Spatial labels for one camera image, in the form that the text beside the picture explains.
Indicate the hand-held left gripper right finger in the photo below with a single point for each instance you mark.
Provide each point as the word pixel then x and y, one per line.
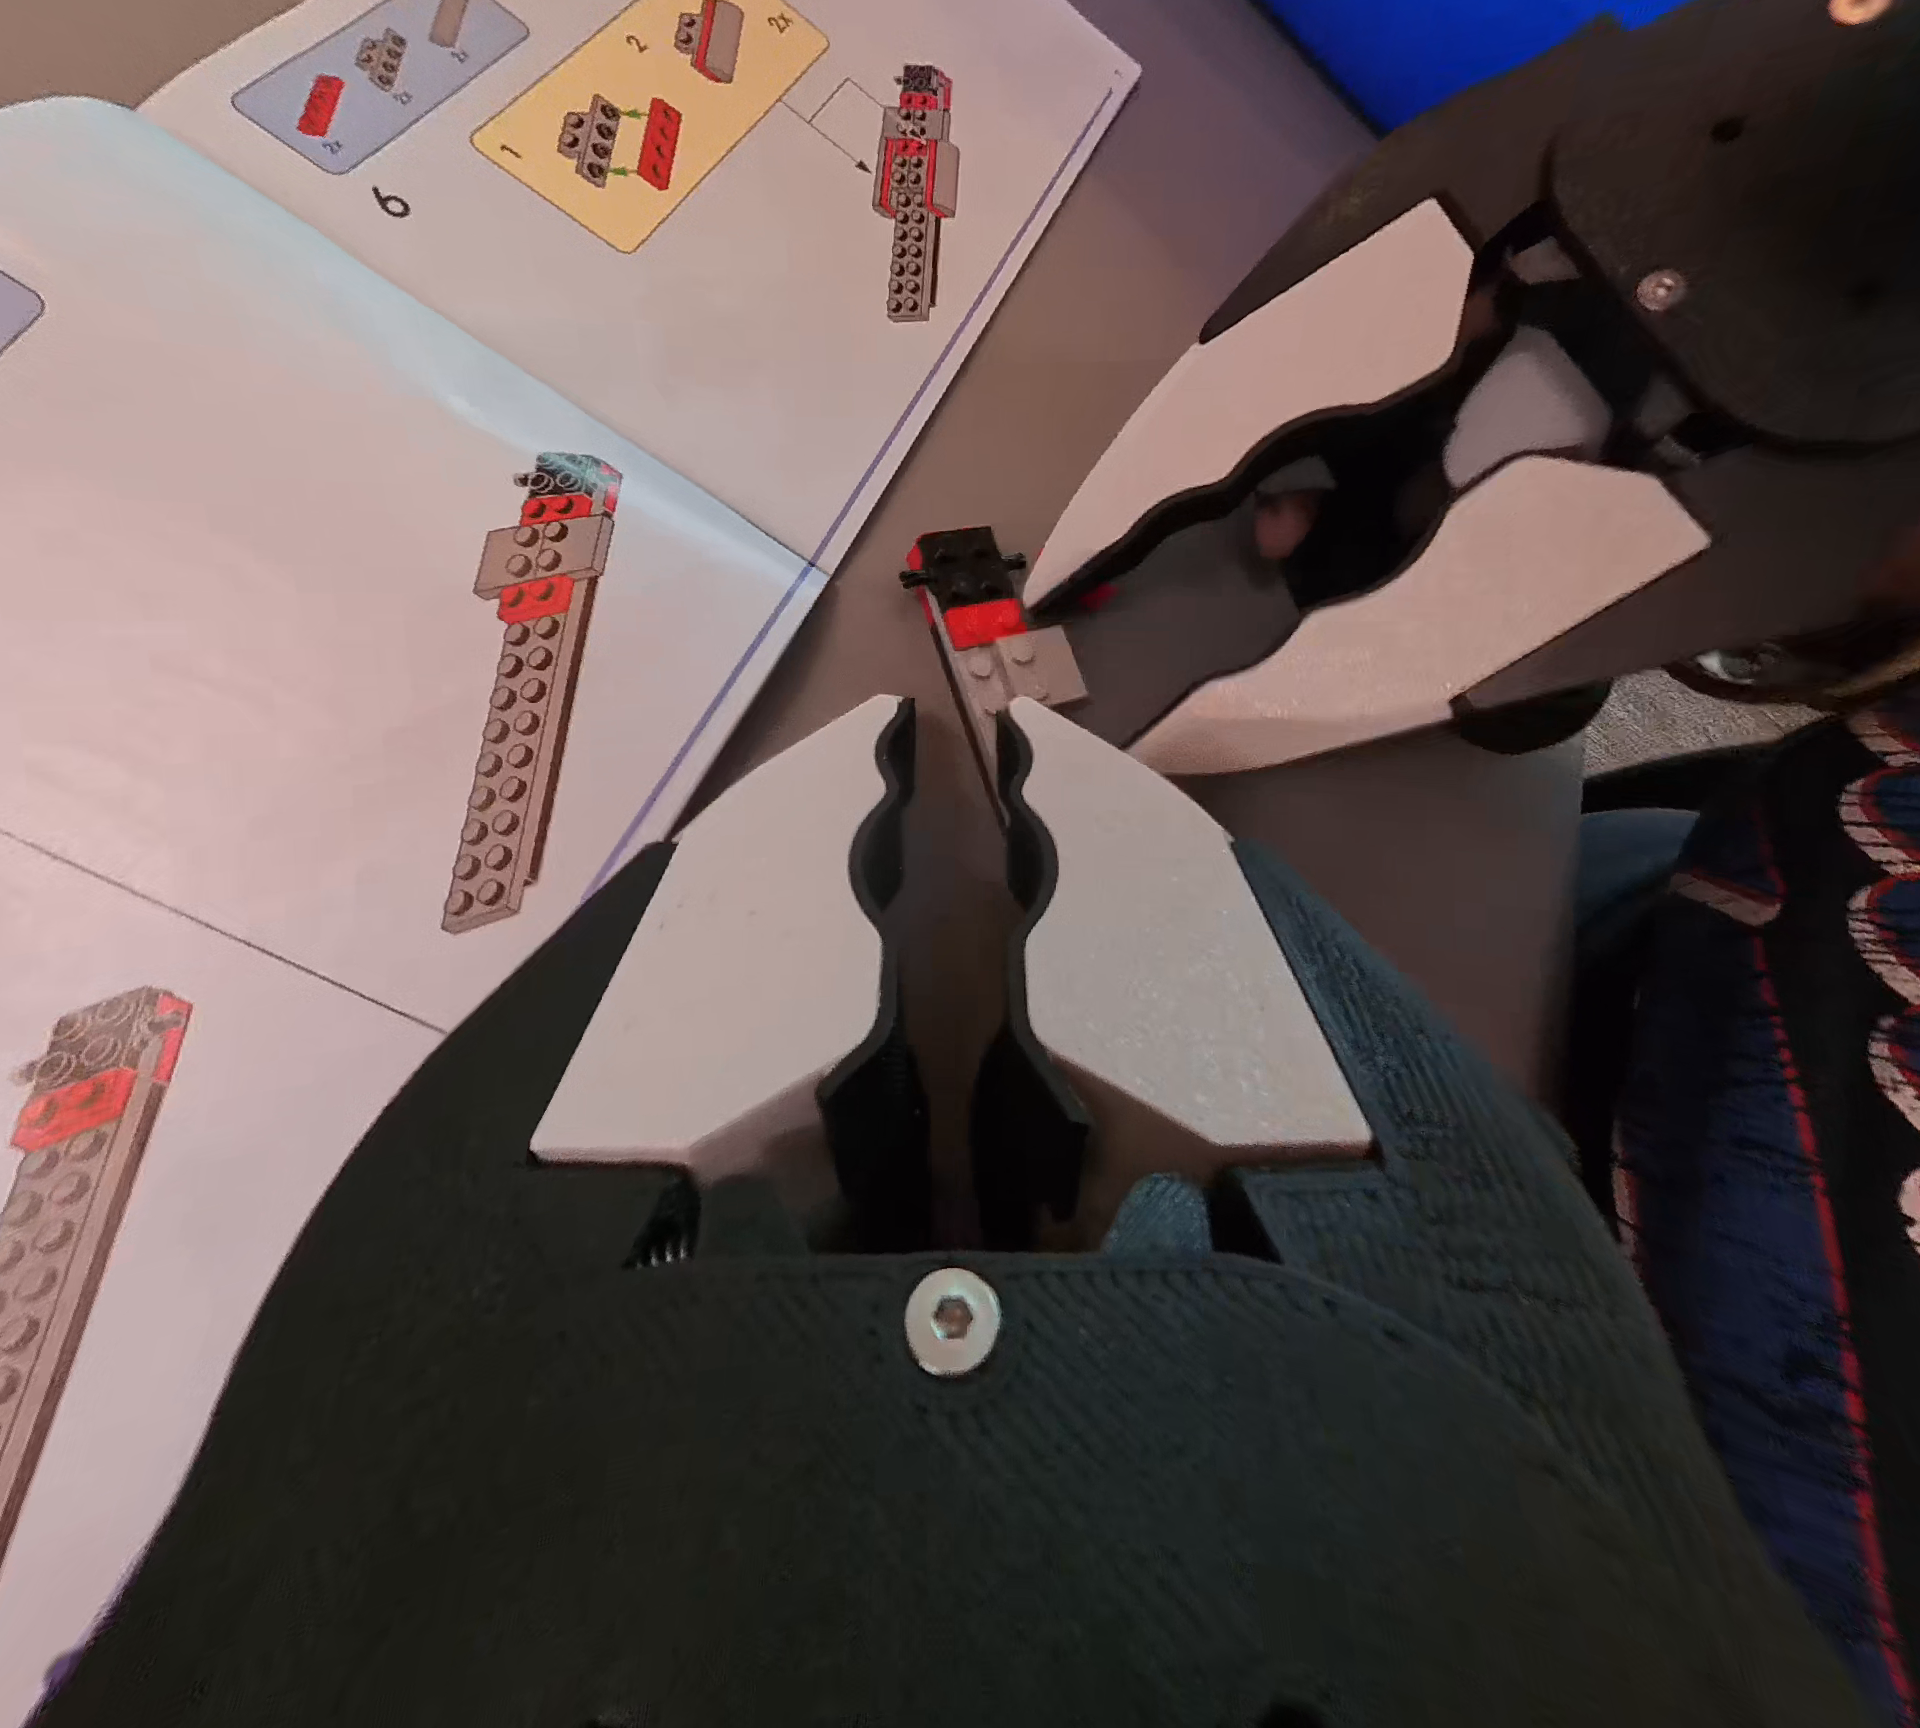
pixel 1185 995

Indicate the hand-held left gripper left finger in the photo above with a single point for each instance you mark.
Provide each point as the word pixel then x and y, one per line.
pixel 720 995

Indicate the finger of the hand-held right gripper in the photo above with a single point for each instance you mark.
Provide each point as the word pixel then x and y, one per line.
pixel 1470 605
pixel 1289 362

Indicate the small grey brick plate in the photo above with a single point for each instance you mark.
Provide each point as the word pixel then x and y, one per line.
pixel 1033 667

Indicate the grey red brick assembly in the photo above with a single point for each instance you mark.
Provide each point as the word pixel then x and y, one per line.
pixel 976 625

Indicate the person's right hand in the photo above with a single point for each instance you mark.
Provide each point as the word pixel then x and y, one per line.
pixel 1298 524

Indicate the person's patterned shirt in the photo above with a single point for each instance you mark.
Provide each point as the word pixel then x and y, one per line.
pixel 1801 1009

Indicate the open instruction booklet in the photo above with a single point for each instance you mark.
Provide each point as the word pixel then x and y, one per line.
pixel 300 560

